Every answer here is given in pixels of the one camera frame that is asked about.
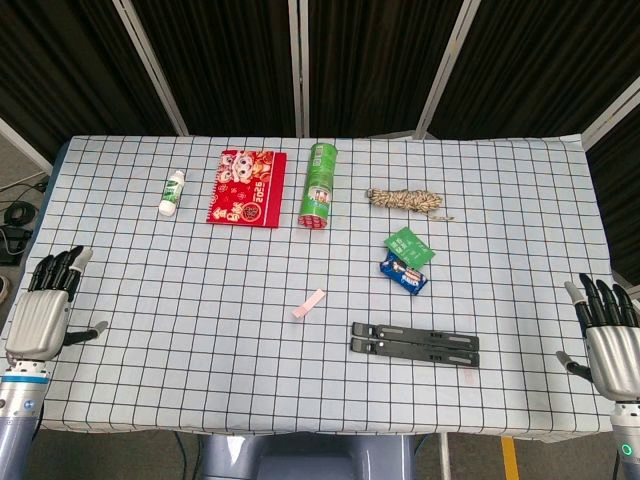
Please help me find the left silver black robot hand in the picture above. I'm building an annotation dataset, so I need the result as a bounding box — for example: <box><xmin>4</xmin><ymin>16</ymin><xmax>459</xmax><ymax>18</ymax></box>
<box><xmin>4</xmin><ymin>244</ymin><xmax>109</xmax><ymax>362</ymax></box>

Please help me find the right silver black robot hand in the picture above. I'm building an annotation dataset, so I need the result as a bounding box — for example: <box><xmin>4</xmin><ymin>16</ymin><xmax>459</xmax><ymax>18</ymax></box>
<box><xmin>556</xmin><ymin>272</ymin><xmax>640</xmax><ymax>402</ymax></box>

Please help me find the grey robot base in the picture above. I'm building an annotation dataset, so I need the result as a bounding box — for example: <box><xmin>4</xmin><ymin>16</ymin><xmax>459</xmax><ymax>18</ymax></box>
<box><xmin>196</xmin><ymin>432</ymin><xmax>417</xmax><ymax>480</ymax></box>

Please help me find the black power adapter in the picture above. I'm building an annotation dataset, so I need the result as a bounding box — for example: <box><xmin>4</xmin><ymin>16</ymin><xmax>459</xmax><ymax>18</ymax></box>
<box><xmin>0</xmin><ymin>224</ymin><xmax>27</xmax><ymax>267</ymax></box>

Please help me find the white green plastic bottle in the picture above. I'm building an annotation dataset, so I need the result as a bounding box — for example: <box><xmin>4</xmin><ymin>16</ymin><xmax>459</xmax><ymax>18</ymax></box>
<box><xmin>158</xmin><ymin>169</ymin><xmax>187</xmax><ymax>218</ymax></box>

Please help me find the blue checked tablecloth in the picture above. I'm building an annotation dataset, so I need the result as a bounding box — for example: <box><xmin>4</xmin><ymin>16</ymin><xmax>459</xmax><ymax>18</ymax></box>
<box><xmin>0</xmin><ymin>133</ymin><xmax>622</xmax><ymax>444</ymax></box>

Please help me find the white table leg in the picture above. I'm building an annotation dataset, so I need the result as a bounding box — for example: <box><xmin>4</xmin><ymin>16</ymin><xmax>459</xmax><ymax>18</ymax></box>
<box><xmin>438</xmin><ymin>433</ymin><xmax>452</xmax><ymax>480</ymax></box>

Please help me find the black folding stand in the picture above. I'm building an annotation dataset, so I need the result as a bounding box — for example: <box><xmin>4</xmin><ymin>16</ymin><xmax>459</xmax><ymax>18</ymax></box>
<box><xmin>350</xmin><ymin>321</ymin><xmax>481</xmax><ymax>369</ymax></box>

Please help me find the blue cookie packet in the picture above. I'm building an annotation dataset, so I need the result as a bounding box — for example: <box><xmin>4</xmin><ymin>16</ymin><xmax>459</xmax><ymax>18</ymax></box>
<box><xmin>379</xmin><ymin>249</ymin><xmax>428</xmax><ymax>296</ymax></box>

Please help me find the green packet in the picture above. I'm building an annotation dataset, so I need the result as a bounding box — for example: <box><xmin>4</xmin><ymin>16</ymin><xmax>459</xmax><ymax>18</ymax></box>
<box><xmin>383</xmin><ymin>226</ymin><xmax>436</xmax><ymax>268</ymax></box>

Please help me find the red spiral calendar notebook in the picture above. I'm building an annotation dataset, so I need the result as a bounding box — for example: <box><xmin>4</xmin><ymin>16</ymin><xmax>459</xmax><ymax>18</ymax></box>
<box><xmin>205</xmin><ymin>148</ymin><xmax>289</xmax><ymax>232</ymax></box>

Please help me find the green chips can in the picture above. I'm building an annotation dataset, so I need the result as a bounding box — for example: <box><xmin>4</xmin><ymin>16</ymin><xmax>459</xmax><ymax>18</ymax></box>
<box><xmin>297</xmin><ymin>142</ymin><xmax>340</xmax><ymax>231</ymax></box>

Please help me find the black coiled floor cable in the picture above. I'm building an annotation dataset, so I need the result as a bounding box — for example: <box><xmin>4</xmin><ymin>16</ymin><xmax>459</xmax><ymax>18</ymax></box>
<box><xmin>3</xmin><ymin>200</ymin><xmax>37</xmax><ymax>227</ymax></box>

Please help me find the braided rope bundle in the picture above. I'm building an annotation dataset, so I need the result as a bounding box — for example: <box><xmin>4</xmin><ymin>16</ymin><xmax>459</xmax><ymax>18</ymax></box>
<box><xmin>368</xmin><ymin>186</ymin><xmax>456</xmax><ymax>223</ymax></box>

